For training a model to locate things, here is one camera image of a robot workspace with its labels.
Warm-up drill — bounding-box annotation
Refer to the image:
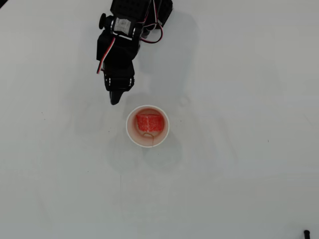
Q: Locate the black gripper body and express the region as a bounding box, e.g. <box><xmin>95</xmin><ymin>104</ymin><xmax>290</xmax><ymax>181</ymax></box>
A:
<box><xmin>103</xmin><ymin>62</ymin><xmax>136</xmax><ymax>92</ymax></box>

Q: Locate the red sugared gummy cube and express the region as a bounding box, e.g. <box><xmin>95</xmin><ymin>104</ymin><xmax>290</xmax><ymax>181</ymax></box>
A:
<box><xmin>135</xmin><ymin>113</ymin><xmax>164</xmax><ymax>132</ymax></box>

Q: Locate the tan paper cup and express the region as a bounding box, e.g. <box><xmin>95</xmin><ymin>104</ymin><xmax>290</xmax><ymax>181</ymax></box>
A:
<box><xmin>125</xmin><ymin>105</ymin><xmax>170</xmax><ymax>148</ymax></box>

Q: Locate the red white black servo cable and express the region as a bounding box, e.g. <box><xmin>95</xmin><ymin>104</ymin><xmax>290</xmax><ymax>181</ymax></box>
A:
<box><xmin>144</xmin><ymin>0</ymin><xmax>161</xmax><ymax>27</ymax></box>
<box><xmin>96</xmin><ymin>36</ymin><xmax>117</xmax><ymax>75</ymax></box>
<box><xmin>141</xmin><ymin>23</ymin><xmax>164</xmax><ymax>44</ymax></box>

